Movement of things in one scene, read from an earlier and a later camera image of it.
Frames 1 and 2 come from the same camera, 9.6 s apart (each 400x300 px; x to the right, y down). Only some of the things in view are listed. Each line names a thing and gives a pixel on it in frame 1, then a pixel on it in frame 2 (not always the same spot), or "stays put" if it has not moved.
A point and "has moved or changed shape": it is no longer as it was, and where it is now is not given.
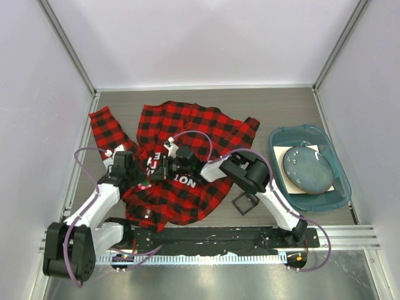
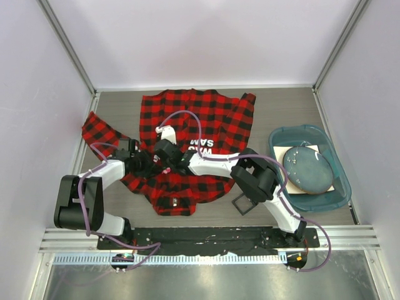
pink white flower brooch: [145, 184] has moved or changed shape
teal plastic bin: [309, 173] stays put
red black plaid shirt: [165, 127] has moved or changed shape
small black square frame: [245, 202] stays put
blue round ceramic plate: [308, 169] stays put
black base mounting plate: [263, 240] stays put
